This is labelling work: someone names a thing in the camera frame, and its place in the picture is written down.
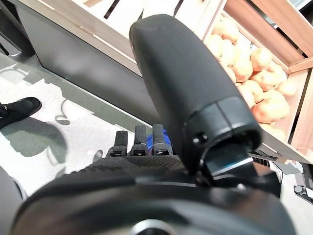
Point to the light wooden vegetable crate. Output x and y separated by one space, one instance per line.
299 102

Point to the orange round onion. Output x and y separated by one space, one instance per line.
287 88
254 91
214 44
261 58
269 78
271 110
242 50
230 30
242 70
227 52

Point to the black shoe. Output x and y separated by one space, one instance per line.
22 107

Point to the black furniture frame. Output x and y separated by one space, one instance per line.
12 27

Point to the light wooden slatted crate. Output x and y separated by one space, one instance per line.
266 24

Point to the blue object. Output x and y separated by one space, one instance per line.
167 138

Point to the dark grey rounded casing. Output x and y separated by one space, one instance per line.
8 200

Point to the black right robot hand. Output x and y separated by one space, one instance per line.
185 80

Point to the wooden crate with dark slot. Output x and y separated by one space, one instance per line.
80 24

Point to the black floor device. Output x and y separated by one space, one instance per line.
303 190

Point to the black stand base panel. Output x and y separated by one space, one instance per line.
80 61

